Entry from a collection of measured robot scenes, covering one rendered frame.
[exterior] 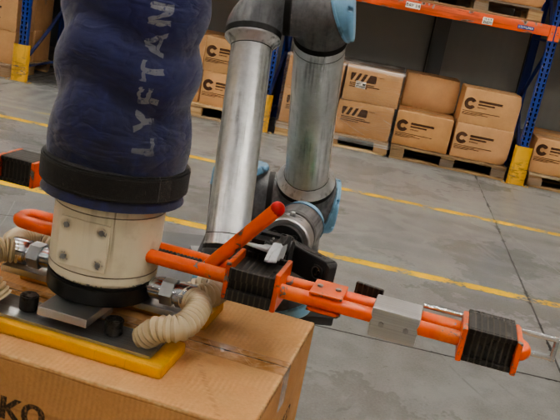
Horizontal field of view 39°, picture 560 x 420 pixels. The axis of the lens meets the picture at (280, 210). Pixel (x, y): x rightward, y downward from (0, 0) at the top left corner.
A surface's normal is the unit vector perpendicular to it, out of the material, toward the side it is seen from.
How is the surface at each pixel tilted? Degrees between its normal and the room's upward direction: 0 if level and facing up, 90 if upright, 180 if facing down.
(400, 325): 90
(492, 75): 90
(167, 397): 0
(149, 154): 85
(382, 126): 90
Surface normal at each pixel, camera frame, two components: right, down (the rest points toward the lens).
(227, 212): 0.00, -0.17
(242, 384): 0.18, -0.95
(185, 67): 0.83, -0.04
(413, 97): -0.14, 0.27
